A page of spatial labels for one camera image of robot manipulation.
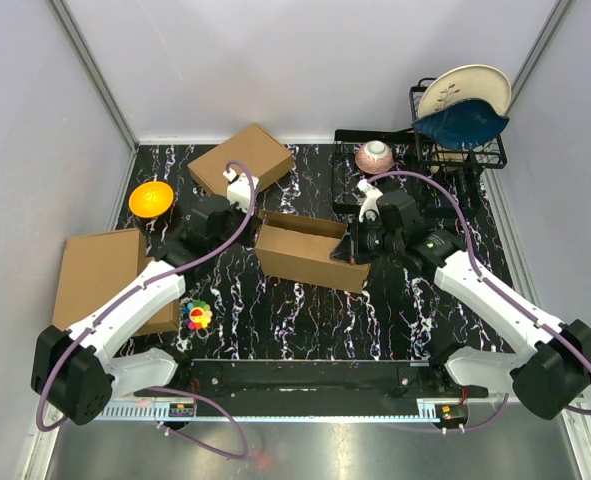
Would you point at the large cardboard box left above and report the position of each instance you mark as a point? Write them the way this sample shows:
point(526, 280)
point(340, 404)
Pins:
point(94, 269)

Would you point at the closed cardboard box back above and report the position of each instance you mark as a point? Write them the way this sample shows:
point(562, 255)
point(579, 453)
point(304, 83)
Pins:
point(263, 155)

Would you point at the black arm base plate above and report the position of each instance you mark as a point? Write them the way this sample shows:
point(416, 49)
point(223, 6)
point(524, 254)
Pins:
point(405, 379)

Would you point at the blue leaf plate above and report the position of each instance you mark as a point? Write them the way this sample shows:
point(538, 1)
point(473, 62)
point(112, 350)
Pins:
point(464, 125)

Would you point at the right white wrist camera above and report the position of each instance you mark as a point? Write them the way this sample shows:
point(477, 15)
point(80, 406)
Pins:
point(370, 194)

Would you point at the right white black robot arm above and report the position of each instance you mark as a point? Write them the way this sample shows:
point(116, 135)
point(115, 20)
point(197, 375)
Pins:
point(549, 364)

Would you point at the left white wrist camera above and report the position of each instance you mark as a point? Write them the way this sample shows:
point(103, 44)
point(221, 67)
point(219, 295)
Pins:
point(238, 189)

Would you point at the orange bowl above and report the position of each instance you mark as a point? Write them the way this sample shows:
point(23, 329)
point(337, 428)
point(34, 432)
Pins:
point(151, 199)

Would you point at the rainbow flower toy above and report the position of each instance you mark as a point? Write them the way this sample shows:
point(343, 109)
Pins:
point(197, 315)

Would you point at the black wire dish rack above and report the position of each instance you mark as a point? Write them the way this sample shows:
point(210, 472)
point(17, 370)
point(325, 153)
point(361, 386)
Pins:
point(415, 151)

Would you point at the cream floral plate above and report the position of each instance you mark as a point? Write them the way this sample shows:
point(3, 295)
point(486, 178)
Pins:
point(474, 81)

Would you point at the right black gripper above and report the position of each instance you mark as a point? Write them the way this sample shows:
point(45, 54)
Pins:
point(349, 248)

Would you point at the beige cup in rack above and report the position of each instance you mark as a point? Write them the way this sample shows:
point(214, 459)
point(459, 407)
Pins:
point(447, 163)

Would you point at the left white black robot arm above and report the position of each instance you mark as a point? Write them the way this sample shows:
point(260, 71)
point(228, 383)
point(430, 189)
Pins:
point(77, 371)

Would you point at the pink patterned bowl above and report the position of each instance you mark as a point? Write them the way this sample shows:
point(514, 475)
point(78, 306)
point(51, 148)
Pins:
point(374, 157)

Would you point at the small cardboard box left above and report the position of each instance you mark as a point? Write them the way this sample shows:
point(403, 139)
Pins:
point(163, 308)

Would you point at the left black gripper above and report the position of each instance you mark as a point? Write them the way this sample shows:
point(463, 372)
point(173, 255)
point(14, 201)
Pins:
point(252, 228)

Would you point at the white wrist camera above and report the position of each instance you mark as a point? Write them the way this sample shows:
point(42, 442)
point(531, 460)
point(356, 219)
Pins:
point(370, 194)
point(238, 189)

